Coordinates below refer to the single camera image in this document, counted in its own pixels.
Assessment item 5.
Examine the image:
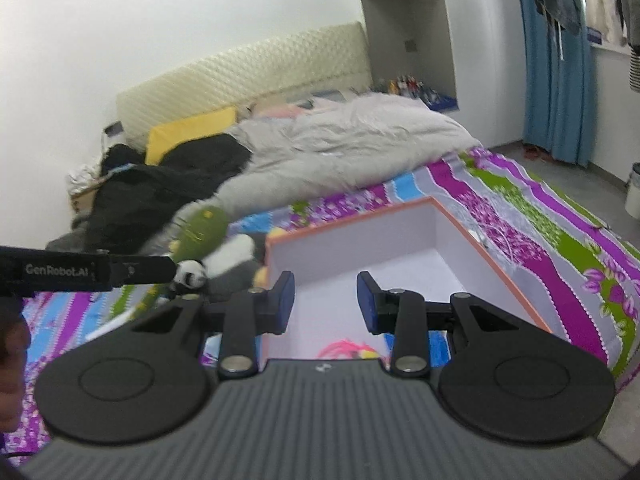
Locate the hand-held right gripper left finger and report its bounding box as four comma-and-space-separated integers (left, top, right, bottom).
130, 271, 296, 380

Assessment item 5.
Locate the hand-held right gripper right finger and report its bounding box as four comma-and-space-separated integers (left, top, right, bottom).
356, 271, 553, 380

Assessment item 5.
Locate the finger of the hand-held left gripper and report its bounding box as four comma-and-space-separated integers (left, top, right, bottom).
111, 255, 177, 288

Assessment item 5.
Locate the small panda plush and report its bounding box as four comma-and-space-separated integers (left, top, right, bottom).
167, 259, 209, 294

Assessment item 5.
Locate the pink cardboard box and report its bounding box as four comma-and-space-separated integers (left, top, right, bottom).
263, 197, 553, 366

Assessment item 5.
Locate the person's left hand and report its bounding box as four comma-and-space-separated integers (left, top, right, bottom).
0, 305, 30, 433

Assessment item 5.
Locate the green plush toy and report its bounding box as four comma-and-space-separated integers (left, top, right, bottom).
167, 203, 231, 266

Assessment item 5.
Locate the grey white penguin plush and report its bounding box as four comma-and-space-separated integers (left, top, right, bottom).
202, 232, 271, 302

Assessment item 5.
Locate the black clothing pile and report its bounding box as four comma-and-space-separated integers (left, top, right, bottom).
82, 132, 253, 256

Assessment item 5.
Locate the yellow pillow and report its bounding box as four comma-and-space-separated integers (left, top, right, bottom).
145, 106, 238, 166

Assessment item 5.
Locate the grey duvet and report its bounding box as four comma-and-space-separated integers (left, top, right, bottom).
215, 94, 483, 218

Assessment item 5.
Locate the purple patterned bed sheet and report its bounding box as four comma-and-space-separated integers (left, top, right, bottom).
0, 146, 640, 461

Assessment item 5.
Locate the pink pillow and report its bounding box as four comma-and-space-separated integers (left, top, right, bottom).
252, 101, 321, 120

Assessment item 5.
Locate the cream padded headboard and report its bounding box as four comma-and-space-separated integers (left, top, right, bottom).
116, 21, 373, 148

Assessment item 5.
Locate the blue tray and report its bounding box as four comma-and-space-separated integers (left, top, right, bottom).
422, 93, 459, 111

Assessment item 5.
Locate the row of toy figures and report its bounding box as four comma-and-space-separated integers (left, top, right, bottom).
377, 75, 441, 101

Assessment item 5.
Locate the blue curtain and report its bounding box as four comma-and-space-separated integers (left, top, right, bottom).
512, 0, 598, 169

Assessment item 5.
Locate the white built-in cabinet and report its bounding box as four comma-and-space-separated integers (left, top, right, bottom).
352, 0, 531, 147

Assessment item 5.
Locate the white waste bin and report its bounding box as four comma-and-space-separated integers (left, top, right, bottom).
624, 162, 640, 219

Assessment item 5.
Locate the hanging white garment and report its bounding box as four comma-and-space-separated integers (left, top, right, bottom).
585, 0, 626, 47

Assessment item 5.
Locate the grey jacket with striped cuff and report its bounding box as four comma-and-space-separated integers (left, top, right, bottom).
607, 0, 640, 93

